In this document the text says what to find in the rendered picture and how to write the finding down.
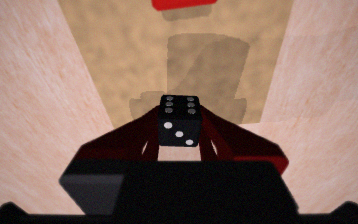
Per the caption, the red die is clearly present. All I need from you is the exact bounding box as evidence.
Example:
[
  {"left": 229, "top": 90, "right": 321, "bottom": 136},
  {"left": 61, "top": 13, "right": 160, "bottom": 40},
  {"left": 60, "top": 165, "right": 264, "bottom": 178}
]
[{"left": 151, "top": 0, "right": 217, "bottom": 11}]

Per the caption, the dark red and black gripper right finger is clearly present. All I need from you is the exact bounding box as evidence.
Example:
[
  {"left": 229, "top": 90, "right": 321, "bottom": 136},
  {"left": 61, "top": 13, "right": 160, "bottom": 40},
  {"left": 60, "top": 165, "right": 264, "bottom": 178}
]
[{"left": 199, "top": 105, "right": 289, "bottom": 176}]

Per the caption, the black die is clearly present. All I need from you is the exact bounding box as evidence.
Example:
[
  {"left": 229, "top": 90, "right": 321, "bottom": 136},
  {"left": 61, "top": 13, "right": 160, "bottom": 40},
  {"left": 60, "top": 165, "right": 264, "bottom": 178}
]
[{"left": 157, "top": 95, "right": 203, "bottom": 147}]

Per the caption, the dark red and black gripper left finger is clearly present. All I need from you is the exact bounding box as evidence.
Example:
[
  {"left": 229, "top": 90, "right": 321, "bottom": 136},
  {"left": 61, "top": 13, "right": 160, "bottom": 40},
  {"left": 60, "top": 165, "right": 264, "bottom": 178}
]
[{"left": 70, "top": 105, "right": 160, "bottom": 162}]

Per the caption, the tan flat mat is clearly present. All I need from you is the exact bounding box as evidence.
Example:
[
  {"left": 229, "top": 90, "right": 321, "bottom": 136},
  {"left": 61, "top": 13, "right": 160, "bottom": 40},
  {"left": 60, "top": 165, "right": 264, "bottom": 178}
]
[{"left": 57, "top": 0, "right": 294, "bottom": 129}]

